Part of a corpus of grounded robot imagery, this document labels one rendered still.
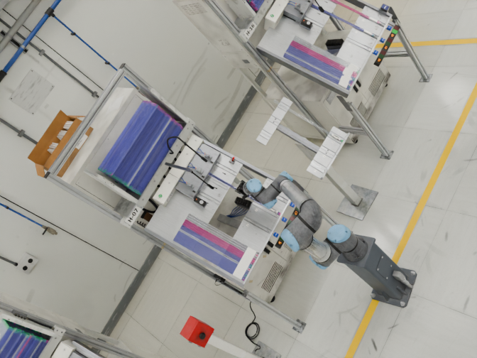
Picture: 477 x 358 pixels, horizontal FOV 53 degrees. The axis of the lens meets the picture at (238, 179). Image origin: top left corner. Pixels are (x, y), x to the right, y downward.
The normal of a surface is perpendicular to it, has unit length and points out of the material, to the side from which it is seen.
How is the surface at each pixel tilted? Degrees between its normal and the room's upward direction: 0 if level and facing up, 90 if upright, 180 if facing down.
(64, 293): 90
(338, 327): 0
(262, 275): 90
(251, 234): 43
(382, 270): 90
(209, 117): 90
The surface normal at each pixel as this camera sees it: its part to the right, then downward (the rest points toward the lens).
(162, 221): -0.01, -0.25
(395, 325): -0.60, -0.52
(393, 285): 0.68, 0.07
